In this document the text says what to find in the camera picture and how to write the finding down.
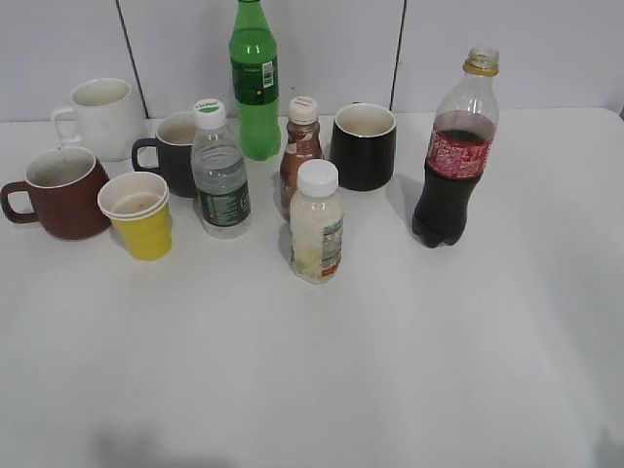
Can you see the green soda bottle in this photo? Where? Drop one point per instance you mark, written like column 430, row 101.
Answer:
column 253, row 52

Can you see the black ceramic mug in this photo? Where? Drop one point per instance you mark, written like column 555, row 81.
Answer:
column 363, row 145

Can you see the clear water bottle green label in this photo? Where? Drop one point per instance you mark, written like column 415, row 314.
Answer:
column 219, row 173

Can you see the white ceramic mug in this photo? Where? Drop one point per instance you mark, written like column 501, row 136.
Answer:
column 105, row 115

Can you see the dark grey ceramic mug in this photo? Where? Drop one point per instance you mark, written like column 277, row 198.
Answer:
column 173, row 141

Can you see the dark red ceramic mug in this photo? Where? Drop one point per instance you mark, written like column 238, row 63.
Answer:
column 62, row 186

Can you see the yellow paper cup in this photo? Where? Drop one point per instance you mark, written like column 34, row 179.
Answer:
column 137, row 205

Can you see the cola bottle red label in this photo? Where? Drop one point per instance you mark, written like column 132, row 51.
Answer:
column 463, row 130

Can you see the milky drink bottle white cap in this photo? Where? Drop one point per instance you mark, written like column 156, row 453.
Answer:
column 316, row 222

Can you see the brown drink bottle beige cap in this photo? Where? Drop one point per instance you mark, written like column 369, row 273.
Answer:
column 303, row 144

